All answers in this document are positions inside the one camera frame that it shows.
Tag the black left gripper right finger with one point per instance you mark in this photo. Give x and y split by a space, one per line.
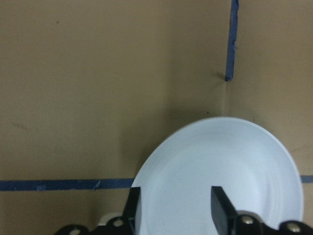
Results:
222 211

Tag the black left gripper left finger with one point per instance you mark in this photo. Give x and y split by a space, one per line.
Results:
132 213

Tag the blue plate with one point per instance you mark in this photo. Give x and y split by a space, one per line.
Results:
255 170

